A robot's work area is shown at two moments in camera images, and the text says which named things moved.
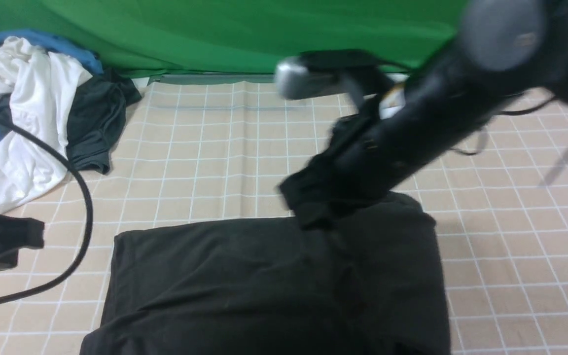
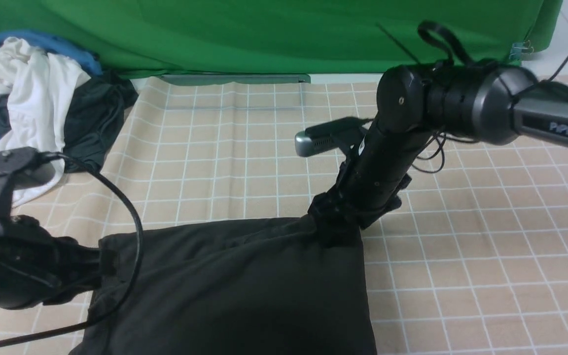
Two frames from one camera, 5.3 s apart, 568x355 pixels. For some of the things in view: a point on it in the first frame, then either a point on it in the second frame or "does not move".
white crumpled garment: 36,83 does not move
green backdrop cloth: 137,37 does not move
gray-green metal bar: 232,78 does not move
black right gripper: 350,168 -> 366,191
